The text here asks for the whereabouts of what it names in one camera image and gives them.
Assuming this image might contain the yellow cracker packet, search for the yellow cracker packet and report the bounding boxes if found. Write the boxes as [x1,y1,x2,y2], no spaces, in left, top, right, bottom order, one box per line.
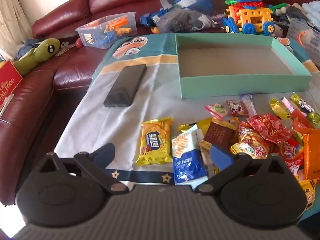
[136,117,174,166]

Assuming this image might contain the green yellow snack bar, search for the green yellow snack bar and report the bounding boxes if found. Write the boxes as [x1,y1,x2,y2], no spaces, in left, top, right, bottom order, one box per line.
[289,92,320,128]

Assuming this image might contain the orange red snack wrapper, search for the orange red snack wrapper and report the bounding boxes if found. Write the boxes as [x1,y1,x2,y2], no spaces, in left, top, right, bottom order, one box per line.
[291,109,315,131]

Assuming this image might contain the blue white snack packet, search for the blue white snack packet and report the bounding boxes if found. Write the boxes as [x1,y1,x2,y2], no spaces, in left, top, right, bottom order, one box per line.
[171,126,210,184]

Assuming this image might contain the patterned fabric strip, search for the patterned fabric strip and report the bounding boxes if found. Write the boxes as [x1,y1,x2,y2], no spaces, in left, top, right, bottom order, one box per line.
[55,43,76,57]

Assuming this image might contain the red cardboard box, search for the red cardboard box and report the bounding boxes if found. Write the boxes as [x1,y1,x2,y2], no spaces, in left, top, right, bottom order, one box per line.
[0,60,23,117]

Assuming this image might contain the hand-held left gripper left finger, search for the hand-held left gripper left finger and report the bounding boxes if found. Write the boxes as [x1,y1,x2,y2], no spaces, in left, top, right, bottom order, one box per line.
[37,142,129,195]

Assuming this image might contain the teal cardboard box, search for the teal cardboard box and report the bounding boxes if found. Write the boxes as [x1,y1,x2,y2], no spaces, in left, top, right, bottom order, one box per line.
[175,32,313,99]

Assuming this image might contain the blue denim cloth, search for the blue denim cloth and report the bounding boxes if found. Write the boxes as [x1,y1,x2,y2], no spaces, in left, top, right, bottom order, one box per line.
[17,38,43,56]

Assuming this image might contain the red white cartoon candy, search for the red white cartoon candy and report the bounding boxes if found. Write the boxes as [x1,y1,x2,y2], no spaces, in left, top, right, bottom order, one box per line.
[226,100,248,117]

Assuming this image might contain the red crinkled wrapper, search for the red crinkled wrapper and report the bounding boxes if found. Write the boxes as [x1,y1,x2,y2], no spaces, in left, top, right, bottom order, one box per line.
[246,113,292,146]

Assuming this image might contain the plastic bag of dark cloth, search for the plastic bag of dark cloth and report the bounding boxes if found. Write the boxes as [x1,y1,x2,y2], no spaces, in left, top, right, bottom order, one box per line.
[156,8,218,33]

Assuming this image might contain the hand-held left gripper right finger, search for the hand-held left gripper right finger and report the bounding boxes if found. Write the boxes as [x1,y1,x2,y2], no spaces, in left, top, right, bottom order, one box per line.
[195,145,295,195]

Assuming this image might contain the green toy bar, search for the green toy bar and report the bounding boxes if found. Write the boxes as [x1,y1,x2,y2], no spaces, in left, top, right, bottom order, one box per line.
[268,2,288,11]

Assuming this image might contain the colourful toy building vehicle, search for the colourful toy building vehicle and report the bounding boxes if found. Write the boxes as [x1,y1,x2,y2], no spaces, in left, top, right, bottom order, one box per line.
[222,0,276,34]

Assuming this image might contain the clear bin of toy bricks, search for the clear bin of toy bricks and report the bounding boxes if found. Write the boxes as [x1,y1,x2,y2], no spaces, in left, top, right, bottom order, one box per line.
[76,11,138,50]

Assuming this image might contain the clear storage box orange handle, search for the clear storage box orange handle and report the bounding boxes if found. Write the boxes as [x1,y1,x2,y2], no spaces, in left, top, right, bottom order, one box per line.
[286,18,320,67]

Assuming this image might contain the red candy packet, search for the red candy packet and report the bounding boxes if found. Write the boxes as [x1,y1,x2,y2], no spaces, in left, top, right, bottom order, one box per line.
[277,137,305,178]

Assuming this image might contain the small yellow brown packet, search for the small yellow brown packet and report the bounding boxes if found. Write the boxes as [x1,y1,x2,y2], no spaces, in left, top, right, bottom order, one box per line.
[298,178,320,210]

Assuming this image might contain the orange snack packet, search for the orange snack packet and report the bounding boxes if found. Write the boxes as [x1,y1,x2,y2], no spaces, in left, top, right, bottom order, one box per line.
[298,127,320,181]

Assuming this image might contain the brown chocolate packet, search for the brown chocolate packet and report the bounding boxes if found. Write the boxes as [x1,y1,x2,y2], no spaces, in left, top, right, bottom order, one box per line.
[199,118,237,151]

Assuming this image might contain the black smartphone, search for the black smartphone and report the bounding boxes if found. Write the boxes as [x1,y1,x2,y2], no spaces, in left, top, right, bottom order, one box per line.
[103,64,147,108]

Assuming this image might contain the small gold candy wrapper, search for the small gold candy wrapper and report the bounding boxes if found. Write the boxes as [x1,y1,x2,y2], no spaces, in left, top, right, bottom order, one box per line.
[177,123,201,133]

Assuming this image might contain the yellow long snack bar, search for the yellow long snack bar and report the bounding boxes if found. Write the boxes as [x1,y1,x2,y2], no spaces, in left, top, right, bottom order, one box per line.
[268,98,292,121]

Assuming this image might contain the dark red leather sofa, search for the dark red leather sofa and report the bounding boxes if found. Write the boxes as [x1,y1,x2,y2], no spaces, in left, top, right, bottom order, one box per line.
[0,0,320,205]

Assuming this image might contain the blue white toy robot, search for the blue white toy robot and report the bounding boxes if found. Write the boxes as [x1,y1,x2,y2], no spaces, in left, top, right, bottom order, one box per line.
[139,0,216,28]

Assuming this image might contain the green plush toy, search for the green plush toy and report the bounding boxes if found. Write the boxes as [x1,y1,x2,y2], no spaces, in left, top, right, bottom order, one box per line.
[12,38,61,76]

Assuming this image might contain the white long candy strip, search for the white long candy strip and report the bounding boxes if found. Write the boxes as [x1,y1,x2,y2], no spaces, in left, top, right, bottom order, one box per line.
[239,93,258,117]

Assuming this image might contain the cream curtain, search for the cream curtain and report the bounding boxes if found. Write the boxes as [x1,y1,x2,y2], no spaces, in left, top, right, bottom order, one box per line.
[0,0,34,64]

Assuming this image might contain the pink snack packet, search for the pink snack packet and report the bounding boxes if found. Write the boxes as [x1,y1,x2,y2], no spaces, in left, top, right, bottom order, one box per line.
[281,97,307,117]

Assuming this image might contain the teal white printed blanket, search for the teal white printed blanket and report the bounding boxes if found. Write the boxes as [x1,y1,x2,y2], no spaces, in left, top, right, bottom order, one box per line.
[54,34,320,225]

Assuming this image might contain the pink green candy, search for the pink green candy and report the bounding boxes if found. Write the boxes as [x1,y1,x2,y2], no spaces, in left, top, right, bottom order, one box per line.
[204,103,230,120]

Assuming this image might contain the red snack packet green label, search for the red snack packet green label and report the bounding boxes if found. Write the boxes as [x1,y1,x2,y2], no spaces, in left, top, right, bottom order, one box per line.
[229,122,272,159]

